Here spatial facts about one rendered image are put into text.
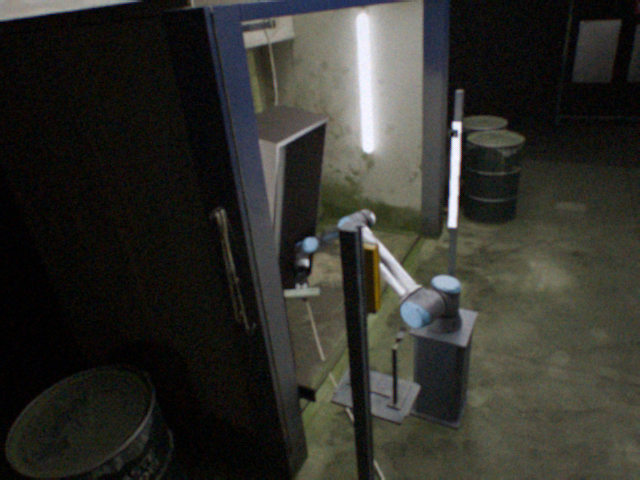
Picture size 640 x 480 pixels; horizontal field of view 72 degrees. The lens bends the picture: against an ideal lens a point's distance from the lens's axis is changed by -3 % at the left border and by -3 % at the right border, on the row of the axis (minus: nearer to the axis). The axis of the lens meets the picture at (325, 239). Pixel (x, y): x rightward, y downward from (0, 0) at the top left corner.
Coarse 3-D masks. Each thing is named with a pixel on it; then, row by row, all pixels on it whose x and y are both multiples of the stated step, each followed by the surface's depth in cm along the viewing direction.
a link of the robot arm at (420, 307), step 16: (368, 224) 257; (368, 240) 247; (384, 256) 242; (384, 272) 240; (400, 272) 237; (400, 288) 234; (416, 288) 231; (416, 304) 225; (432, 304) 227; (416, 320) 227; (432, 320) 228
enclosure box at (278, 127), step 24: (264, 120) 259; (288, 120) 263; (312, 120) 267; (264, 144) 234; (288, 144) 299; (312, 144) 291; (264, 168) 241; (288, 168) 308; (312, 168) 299; (288, 192) 317; (312, 192) 308; (288, 216) 327; (312, 216) 317; (288, 240) 337; (288, 264) 348; (312, 264) 336; (288, 288) 324
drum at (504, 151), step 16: (480, 144) 447; (512, 144) 437; (480, 160) 454; (496, 160) 446; (512, 160) 447; (480, 176) 461; (496, 176) 454; (512, 176) 456; (480, 192) 469; (496, 192) 461; (512, 192) 465; (464, 208) 500; (480, 208) 476; (496, 208) 470; (512, 208) 476; (480, 224) 483; (496, 224) 478
